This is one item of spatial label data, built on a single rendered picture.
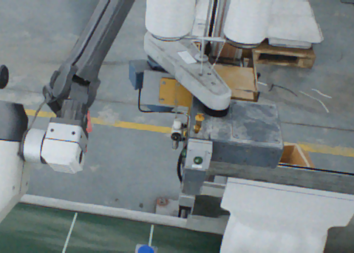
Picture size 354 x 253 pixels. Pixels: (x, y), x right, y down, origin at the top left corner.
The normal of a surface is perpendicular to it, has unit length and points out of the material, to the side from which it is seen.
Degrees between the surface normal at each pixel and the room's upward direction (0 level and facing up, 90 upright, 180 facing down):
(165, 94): 90
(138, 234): 0
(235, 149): 90
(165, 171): 0
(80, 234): 0
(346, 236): 90
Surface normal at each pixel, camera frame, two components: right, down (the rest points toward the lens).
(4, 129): -0.12, 0.00
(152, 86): -0.18, 0.63
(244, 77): 0.02, -0.76
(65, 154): -0.07, -0.34
